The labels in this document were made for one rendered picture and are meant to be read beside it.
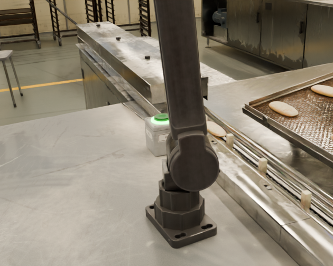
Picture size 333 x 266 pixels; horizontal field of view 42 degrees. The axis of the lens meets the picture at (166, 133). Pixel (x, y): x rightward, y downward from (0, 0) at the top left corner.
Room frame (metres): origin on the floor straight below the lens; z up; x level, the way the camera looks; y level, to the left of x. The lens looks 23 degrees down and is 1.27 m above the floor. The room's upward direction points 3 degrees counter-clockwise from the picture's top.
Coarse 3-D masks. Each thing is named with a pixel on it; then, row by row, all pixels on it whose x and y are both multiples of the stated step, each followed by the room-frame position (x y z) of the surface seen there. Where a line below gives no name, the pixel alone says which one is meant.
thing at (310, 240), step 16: (160, 112) 1.10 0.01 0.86; (224, 160) 0.80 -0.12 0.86; (240, 160) 0.80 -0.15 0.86; (224, 176) 0.75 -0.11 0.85; (240, 176) 0.73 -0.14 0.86; (256, 176) 0.73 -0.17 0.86; (240, 192) 0.69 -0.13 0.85; (256, 192) 0.67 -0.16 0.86; (272, 192) 0.67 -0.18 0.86; (256, 208) 0.63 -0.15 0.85; (272, 208) 0.62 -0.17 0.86; (288, 208) 0.61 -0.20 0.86; (272, 224) 0.59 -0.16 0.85; (288, 224) 0.57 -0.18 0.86; (304, 224) 0.57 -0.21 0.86; (288, 240) 0.55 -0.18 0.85; (304, 240) 0.53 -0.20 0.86; (320, 240) 0.53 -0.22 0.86; (304, 256) 0.51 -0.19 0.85; (320, 256) 0.49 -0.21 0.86
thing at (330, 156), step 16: (320, 80) 1.11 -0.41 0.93; (272, 96) 1.07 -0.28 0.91; (304, 96) 1.04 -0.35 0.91; (320, 96) 1.02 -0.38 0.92; (256, 112) 0.99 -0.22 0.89; (320, 112) 0.94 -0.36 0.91; (288, 128) 0.86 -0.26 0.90; (320, 128) 0.86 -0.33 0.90; (304, 144) 0.81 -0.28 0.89; (320, 144) 0.80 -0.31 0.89
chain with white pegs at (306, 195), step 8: (56, 8) 3.85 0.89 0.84; (232, 136) 0.91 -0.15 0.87; (232, 144) 0.91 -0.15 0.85; (240, 152) 0.88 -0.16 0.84; (248, 160) 0.84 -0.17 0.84; (264, 160) 0.78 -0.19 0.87; (264, 168) 0.78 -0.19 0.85; (280, 184) 0.73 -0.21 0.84; (288, 192) 0.71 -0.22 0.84; (304, 192) 0.65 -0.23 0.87; (304, 200) 0.64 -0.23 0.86; (320, 216) 0.62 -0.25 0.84
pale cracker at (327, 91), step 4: (312, 88) 1.06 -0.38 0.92; (316, 88) 1.05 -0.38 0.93; (320, 88) 1.04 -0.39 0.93; (324, 88) 1.04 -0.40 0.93; (328, 88) 1.03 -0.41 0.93; (332, 88) 1.03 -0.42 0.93; (320, 92) 1.03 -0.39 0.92; (324, 92) 1.02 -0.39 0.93; (328, 92) 1.01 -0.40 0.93; (332, 92) 1.01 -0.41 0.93; (328, 96) 1.01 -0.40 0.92; (332, 96) 1.00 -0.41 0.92
